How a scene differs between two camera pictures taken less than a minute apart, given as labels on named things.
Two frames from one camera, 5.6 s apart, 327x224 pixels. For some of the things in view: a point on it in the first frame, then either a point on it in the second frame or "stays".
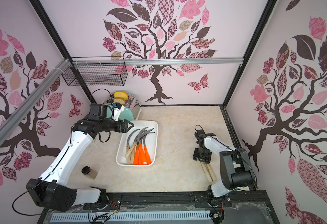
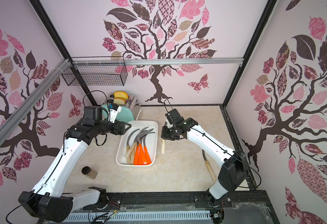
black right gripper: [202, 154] to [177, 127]
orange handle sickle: [136, 151] stays
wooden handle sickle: [135, 142] stays
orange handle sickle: [140, 159] stays
